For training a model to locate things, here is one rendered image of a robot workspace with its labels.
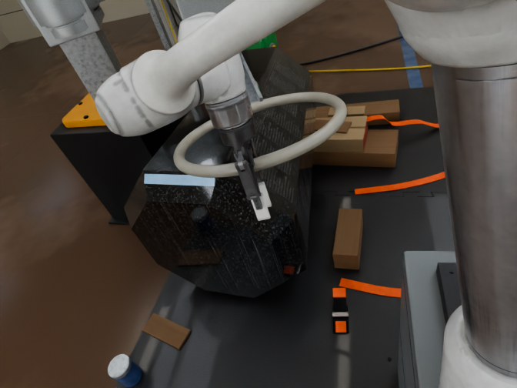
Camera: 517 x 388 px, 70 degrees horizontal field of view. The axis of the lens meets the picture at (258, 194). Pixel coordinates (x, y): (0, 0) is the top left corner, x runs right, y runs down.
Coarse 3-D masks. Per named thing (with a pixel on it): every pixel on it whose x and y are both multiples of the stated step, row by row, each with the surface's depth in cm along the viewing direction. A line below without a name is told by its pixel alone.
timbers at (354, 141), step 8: (352, 120) 233; (360, 120) 231; (352, 128) 229; (360, 128) 225; (336, 136) 225; (344, 136) 223; (352, 136) 221; (360, 136) 219; (328, 144) 227; (336, 144) 225; (344, 144) 224; (352, 144) 222; (360, 144) 220
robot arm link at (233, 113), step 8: (240, 96) 71; (216, 104) 71; (224, 104) 71; (232, 104) 71; (240, 104) 72; (248, 104) 74; (208, 112) 74; (216, 112) 72; (224, 112) 71; (232, 112) 71; (240, 112) 72; (248, 112) 74; (216, 120) 73; (224, 120) 72; (232, 120) 72; (240, 120) 73; (216, 128) 75; (224, 128) 73
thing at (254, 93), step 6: (240, 54) 139; (246, 66) 132; (246, 72) 133; (246, 78) 136; (252, 78) 127; (246, 84) 133; (252, 84) 125; (252, 90) 130; (258, 90) 122; (252, 96) 128; (258, 96) 120
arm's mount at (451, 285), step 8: (440, 264) 83; (448, 264) 83; (440, 272) 82; (448, 272) 82; (456, 272) 81; (440, 280) 81; (448, 280) 80; (456, 280) 80; (440, 288) 82; (448, 288) 79; (456, 288) 78; (448, 296) 78; (456, 296) 77; (448, 304) 77; (456, 304) 76; (448, 312) 75
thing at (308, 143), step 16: (288, 96) 117; (304, 96) 113; (320, 96) 107; (336, 96) 102; (336, 112) 90; (208, 128) 116; (336, 128) 86; (304, 144) 81; (320, 144) 84; (176, 160) 95; (256, 160) 80; (272, 160) 80; (288, 160) 81; (208, 176) 85; (224, 176) 84
